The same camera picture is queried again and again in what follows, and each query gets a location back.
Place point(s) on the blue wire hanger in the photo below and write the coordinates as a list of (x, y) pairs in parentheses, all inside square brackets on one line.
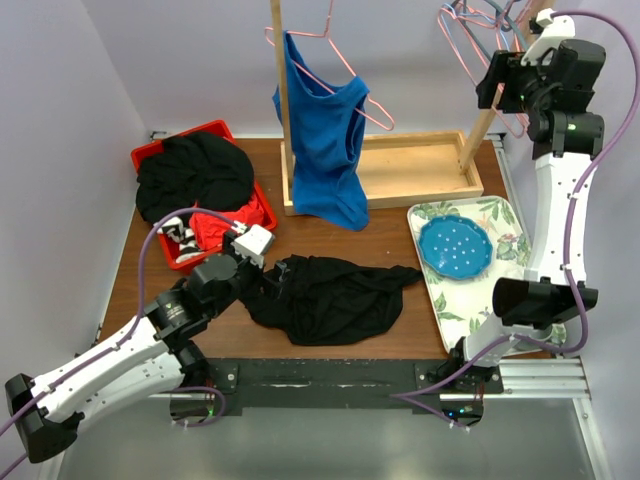
[(477, 42)]

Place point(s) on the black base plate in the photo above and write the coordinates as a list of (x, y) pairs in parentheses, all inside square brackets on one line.
[(316, 383)]

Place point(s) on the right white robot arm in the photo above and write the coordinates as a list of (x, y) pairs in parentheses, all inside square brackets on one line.
[(553, 87)]

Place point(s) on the black white striped garment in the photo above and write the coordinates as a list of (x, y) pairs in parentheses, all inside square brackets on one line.
[(176, 230)]

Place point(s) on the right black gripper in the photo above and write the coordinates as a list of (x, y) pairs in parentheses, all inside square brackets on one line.
[(505, 68)]

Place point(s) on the black clothes pile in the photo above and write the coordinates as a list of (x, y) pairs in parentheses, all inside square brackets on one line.
[(199, 169)]

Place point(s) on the red garment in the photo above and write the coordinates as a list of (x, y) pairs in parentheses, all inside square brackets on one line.
[(209, 230)]

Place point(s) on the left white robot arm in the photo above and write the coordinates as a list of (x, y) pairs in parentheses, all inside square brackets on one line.
[(153, 353)]

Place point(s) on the black tank top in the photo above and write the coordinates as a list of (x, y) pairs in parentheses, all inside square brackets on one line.
[(331, 302)]

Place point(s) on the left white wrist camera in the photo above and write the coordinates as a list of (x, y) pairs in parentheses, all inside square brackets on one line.
[(252, 242)]

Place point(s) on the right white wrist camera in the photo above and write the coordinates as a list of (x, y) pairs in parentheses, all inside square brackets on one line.
[(555, 29)]

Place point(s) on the blue dotted plate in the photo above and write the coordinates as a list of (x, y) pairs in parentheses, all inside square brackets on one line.
[(455, 247)]

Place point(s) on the blue tank top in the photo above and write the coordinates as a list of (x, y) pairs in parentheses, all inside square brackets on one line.
[(327, 132)]

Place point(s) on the wooden clothes rack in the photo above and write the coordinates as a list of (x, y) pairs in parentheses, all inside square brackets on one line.
[(396, 170)]

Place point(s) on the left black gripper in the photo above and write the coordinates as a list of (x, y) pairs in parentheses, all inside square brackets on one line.
[(262, 283)]

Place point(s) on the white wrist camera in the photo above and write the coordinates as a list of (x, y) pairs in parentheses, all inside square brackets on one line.
[(252, 242), (555, 29)]

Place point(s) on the floral serving tray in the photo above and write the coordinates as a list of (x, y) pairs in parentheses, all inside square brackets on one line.
[(461, 307)]

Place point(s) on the grey plastic hanger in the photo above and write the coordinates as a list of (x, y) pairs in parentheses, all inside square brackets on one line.
[(499, 19)]

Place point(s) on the grey cup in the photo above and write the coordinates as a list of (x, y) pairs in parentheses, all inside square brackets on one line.
[(555, 335)]

